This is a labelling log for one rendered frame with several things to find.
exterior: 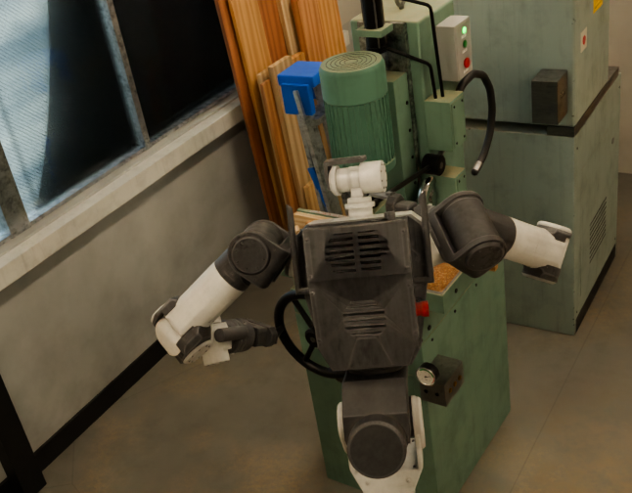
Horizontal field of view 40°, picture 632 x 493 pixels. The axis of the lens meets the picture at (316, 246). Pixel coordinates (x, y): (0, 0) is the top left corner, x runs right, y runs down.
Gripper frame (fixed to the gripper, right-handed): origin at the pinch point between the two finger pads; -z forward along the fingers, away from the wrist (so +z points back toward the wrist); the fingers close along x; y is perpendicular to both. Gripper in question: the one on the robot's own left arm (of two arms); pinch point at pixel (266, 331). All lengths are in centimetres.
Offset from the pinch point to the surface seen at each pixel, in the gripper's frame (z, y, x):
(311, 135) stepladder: -82, 55, -52
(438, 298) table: -19.8, 18.0, 39.4
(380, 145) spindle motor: -13, 55, 17
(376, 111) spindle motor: -8, 64, 17
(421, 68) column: -25, 78, 19
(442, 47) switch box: -31, 85, 21
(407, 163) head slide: -32, 52, 16
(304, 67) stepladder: -79, 80, -59
